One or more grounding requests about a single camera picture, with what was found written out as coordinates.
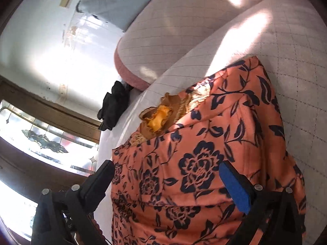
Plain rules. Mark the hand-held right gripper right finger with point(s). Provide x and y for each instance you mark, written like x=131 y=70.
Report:
x=236 y=190

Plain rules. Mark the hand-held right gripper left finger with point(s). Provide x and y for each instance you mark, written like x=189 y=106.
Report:
x=98 y=183

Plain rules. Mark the orange black floral garment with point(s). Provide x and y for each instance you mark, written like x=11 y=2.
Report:
x=201 y=155

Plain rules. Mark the stained glass window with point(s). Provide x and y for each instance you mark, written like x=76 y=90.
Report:
x=48 y=135

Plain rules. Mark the black cloth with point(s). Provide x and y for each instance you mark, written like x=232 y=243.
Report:
x=112 y=107

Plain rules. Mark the pink quilted mattress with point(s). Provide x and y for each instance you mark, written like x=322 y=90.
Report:
x=288 y=48

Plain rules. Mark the pink quilted bolster cushion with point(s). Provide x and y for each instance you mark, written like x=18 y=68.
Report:
x=173 y=25

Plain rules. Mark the grey blue pillow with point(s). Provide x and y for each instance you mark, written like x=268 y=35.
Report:
x=115 y=5

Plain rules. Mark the wooden window frame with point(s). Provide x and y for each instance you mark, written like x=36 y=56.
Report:
x=56 y=109

